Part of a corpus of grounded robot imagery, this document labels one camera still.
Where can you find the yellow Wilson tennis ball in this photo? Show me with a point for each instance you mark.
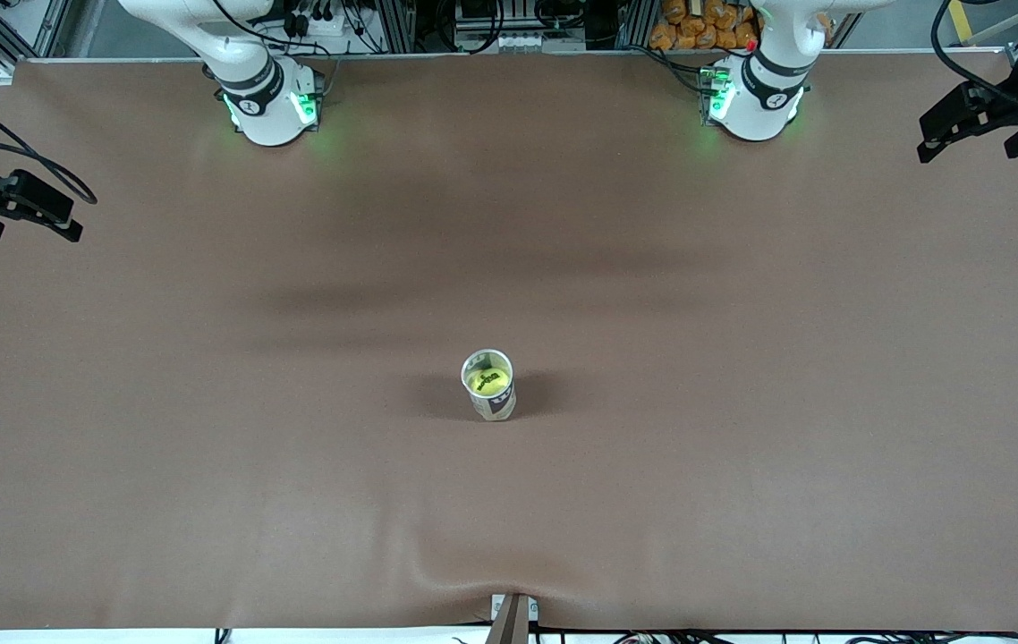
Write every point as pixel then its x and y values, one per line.
pixel 480 386

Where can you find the clear Wilson tennis ball can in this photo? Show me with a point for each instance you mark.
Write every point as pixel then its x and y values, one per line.
pixel 498 407

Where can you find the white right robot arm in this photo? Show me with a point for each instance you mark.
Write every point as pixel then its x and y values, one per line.
pixel 269 121

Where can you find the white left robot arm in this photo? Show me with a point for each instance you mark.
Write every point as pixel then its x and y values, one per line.
pixel 755 107

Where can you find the orange objects pile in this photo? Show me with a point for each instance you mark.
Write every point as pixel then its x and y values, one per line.
pixel 683 27

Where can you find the white power strip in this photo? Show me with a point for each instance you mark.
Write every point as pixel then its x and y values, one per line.
pixel 335 27

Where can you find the white terminal block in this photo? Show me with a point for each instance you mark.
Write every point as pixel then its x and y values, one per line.
pixel 522 41

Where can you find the brown table mat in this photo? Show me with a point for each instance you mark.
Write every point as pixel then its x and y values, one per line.
pixel 509 501

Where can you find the aluminium frame post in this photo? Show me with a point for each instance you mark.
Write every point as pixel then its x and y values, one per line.
pixel 53 27
pixel 634 22
pixel 397 27

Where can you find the metal camera stand bracket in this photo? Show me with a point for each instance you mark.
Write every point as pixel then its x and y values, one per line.
pixel 513 622

